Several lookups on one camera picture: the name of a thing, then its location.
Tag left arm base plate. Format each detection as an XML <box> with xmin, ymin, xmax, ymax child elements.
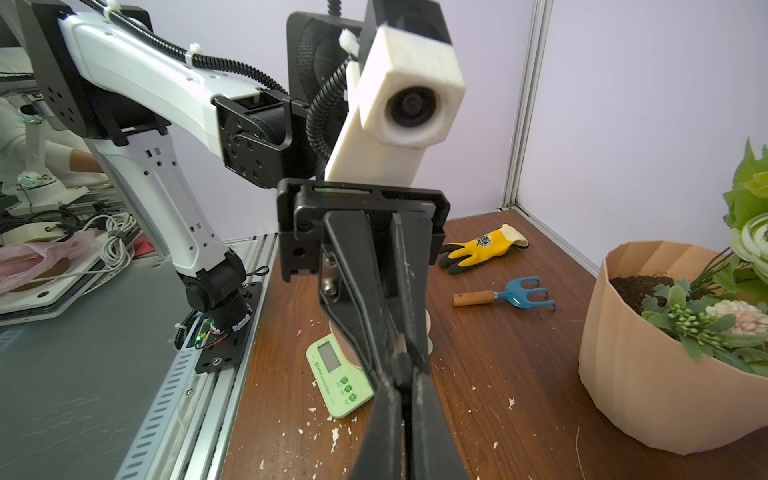
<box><xmin>172</xmin><ymin>281</ymin><xmax>264</xmax><ymax>373</ymax></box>

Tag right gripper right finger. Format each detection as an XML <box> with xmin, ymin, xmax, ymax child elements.
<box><xmin>407</xmin><ymin>370</ymin><xmax>468</xmax><ymax>480</ymax></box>

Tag green electronic scale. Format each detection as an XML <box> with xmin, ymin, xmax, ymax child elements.
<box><xmin>306</xmin><ymin>334</ymin><xmax>374</xmax><ymax>419</ymax></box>

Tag green white artificial flowers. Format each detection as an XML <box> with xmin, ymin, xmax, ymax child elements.
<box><xmin>640</xmin><ymin>142</ymin><xmax>767</xmax><ymax>377</ymax></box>

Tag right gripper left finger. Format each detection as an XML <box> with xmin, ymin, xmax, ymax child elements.
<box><xmin>348</xmin><ymin>379</ymin><xmax>403</xmax><ymax>480</ymax></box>

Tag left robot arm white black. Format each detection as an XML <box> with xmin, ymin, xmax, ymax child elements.
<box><xmin>15</xmin><ymin>1</ymin><xmax>465</xmax><ymax>390</ymax></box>

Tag aluminium front rail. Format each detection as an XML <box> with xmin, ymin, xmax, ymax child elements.
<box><xmin>113</xmin><ymin>233</ymin><xmax>280</xmax><ymax>480</ymax></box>

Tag pink plastic bag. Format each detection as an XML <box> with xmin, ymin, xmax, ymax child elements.
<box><xmin>1</xmin><ymin>231</ymin><xmax>98</xmax><ymax>294</ymax></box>

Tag blue garden hand rake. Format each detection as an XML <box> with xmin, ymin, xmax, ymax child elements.
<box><xmin>452</xmin><ymin>277</ymin><xmax>556</xmax><ymax>309</ymax></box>

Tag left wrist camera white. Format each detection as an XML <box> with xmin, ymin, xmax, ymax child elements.
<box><xmin>323</xmin><ymin>1</ymin><xmax>466</xmax><ymax>187</ymax></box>

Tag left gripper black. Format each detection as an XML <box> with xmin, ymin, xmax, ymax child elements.
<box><xmin>277</xmin><ymin>179</ymin><xmax>450</xmax><ymax>384</ymax></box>

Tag yellow black gardening glove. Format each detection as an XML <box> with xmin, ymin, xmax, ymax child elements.
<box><xmin>438</xmin><ymin>224</ymin><xmax>529</xmax><ymax>275</ymax></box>

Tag beige flower pot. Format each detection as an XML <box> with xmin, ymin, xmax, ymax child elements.
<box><xmin>578</xmin><ymin>241</ymin><xmax>767</xmax><ymax>455</ymax></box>

